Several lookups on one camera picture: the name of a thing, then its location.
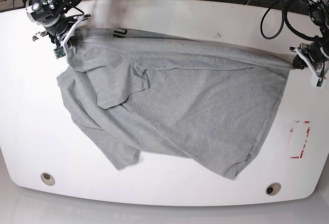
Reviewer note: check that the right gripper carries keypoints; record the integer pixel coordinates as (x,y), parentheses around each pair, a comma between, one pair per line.
(73,40)

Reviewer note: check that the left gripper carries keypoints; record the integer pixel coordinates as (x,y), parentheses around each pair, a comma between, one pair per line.
(312,56)

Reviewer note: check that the grey T-shirt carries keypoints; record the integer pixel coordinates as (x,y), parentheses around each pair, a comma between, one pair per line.
(148,92)

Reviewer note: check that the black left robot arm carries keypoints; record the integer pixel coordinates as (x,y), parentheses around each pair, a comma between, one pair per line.
(318,13)

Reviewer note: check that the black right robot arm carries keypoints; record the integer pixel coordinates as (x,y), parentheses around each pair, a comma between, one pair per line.
(56,16)

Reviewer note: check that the red tape marking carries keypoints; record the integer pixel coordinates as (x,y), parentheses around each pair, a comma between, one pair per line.
(298,137)

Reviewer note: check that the right table grommet hole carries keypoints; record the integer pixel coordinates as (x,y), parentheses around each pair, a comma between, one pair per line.
(273,189)

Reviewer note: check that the table grommet hole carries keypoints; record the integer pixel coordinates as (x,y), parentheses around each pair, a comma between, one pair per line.
(273,189)
(47,179)

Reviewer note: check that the left table grommet hole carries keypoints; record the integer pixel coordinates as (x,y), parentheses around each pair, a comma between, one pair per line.
(47,179)

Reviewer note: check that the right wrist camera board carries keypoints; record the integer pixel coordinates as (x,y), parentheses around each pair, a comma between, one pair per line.
(59,52)

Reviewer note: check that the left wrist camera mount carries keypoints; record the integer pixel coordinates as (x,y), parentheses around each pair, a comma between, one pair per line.
(317,82)

